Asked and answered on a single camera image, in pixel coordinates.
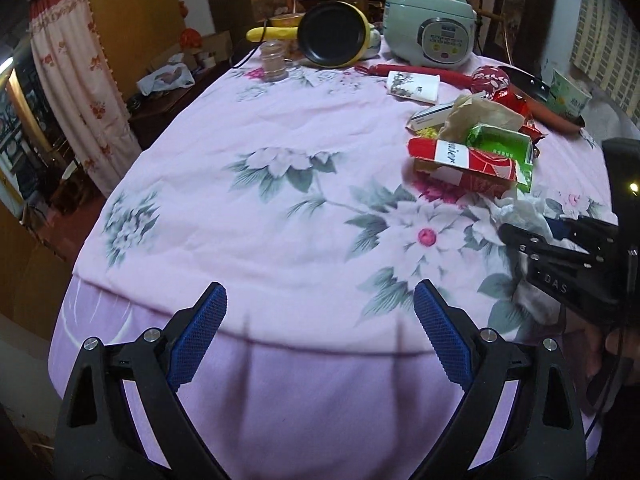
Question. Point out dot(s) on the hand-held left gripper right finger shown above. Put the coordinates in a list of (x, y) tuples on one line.
[(445, 335)]

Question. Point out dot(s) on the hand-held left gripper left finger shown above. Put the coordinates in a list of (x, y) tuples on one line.
[(200, 330)]

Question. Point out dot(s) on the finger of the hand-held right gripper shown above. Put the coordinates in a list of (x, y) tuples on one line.
[(540, 245), (562, 227)]

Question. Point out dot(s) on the white tissue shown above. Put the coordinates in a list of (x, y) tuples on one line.
[(522, 212)]

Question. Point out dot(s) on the red and white carton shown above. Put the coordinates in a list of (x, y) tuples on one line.
[(465, 165)]

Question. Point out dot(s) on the person's right hand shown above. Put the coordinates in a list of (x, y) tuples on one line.
[(595, 355)]

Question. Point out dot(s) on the green packet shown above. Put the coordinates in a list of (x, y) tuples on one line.
[(500, 142)]

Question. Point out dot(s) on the shiny red wrapper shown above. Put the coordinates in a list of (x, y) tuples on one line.
[(517, 105)]

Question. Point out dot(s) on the green paper cup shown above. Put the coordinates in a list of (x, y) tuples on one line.
[(570, 95)]

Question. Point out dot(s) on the pink floral blanket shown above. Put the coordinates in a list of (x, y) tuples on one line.
[(300, 240)]

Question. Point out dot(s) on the crumpled brown paper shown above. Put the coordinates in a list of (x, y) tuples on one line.
[(480, 112)]

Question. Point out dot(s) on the red patterned ladle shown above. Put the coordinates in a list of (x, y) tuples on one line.
[(490, 82)]

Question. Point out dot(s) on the white and blue small box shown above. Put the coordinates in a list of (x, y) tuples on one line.
[(430, 116)]

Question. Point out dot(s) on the white floral paper cup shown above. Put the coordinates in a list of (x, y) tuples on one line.
[(415, 86)]

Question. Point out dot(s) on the dark wooden cabinet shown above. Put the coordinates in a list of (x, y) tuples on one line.
[(160, 115)]

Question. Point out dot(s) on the pale green rice cooker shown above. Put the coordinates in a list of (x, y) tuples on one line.
[(425, 20)]

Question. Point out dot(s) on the white plastic bag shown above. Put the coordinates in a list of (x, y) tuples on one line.
[(165, 80)]

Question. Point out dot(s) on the white red-flowered curtain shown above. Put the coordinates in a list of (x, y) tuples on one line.
[(75, 85)]

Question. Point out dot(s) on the clear glass jar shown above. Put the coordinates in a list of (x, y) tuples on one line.
[(274, 62)]

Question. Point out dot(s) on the cardboard box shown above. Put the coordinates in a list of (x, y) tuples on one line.
[(215, 42)]

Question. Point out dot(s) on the red ornament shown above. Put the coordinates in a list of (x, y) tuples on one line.
[(190, 39)]

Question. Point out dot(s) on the yellow pan with black interior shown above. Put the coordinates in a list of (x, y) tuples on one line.
[(332, 35)]

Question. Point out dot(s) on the yellow bowl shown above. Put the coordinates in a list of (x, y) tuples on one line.
[(286, 20)]

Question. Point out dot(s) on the checked wall cloth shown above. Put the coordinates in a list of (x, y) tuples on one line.
[(605, 35)]

